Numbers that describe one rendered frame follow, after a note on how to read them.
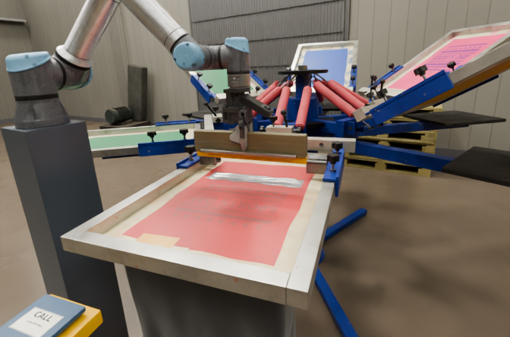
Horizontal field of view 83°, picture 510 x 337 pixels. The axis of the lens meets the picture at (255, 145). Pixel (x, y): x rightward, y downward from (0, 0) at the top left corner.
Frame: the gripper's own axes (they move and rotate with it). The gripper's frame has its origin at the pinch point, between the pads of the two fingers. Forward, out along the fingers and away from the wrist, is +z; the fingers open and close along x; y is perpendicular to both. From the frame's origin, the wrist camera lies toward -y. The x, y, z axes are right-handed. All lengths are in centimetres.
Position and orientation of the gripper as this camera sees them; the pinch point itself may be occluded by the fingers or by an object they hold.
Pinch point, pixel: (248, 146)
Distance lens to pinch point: 99.5
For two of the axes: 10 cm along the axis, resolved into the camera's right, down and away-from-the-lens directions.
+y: -9.4, -0.6, 3.4
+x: -3.4, 2.6, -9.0
